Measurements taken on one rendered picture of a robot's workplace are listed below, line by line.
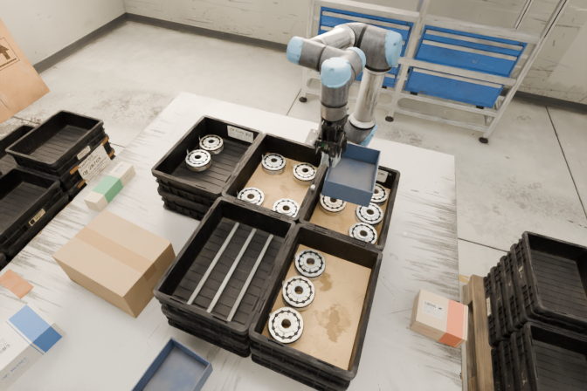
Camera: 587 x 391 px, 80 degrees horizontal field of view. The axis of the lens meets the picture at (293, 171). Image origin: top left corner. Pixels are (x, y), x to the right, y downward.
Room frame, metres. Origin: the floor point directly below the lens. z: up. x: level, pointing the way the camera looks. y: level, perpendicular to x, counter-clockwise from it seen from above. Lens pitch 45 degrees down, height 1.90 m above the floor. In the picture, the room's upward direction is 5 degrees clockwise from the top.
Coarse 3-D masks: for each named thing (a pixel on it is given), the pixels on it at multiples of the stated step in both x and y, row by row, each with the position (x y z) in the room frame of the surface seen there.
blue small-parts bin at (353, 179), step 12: (348, 144) 0.92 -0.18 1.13; (348, 156) 0.91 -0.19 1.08; (360, 156) 0.90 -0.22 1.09; (372, 156) 0.90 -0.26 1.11; (336, 168) 0.85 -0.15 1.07; (348, 168) 0.86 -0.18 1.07; (360, 168) 0.87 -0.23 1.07; (372, 168) 0.87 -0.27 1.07; (336, 180) 0.80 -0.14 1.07; (348, 180) 0.81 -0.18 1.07; (360, 180) 0.81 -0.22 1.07; (372, 180) 0.81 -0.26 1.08; (324, 192) 0.73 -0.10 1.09; (336, 192) 0.72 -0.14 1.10; (348, 192) 0.72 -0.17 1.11; (360, 192) 0.71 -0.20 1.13; (372, 192) 0.70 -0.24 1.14; (360, 204) 0.71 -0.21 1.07
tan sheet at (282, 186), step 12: (288, 168) 1.08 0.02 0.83; (252, 180) 1.00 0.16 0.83; (264, 180) 1.00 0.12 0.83; (276, 180) 1.01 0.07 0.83; (288, 180) 1.01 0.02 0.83; (264, 192) 0.93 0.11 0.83; (276, 192) 0.94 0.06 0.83; (288, 192) 0.95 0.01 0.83; (300, 192) 0.95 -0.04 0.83; (264, 204) 0.87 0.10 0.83
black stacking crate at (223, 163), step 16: (208, 128) 1.26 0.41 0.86; (224, 128) 1.24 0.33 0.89; (240, 128) 1.22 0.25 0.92; (192, 144) 1.15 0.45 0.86; (224, 144) 1.21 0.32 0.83; (240, 144) 1.21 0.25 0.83; (176, 160) 1.04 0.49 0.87; (224, 160) 1.10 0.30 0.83; (176, 176) 0.98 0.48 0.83; (192, 176) 0.99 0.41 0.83; (208, 176) 0.99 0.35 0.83; (224, 176) 1.00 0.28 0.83; (176, 192) 0.89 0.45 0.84; (192, 192) 0.86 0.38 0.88; (208, 208) 0.83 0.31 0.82
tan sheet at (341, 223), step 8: (352, 208) 0.89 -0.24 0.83; (384, 208) 0.91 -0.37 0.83; (312, 216) 0.83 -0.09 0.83; (320, 216) 0.84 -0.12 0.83; (328, 216) 0.84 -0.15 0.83; (336, 216) 0.84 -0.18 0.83; (344, 216) 0.85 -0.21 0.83; (352, 216) 0.85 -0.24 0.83; (320, 224) 0.80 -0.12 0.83; (328, 224) 0.80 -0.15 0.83; (336, 224) 0.80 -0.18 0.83; (344, 224) 0.81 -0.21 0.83; (352, 224) 0.81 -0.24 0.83; (344, 232) 0.77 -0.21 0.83; (376, 232) 0.78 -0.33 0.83; (376, 240) 0.75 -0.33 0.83
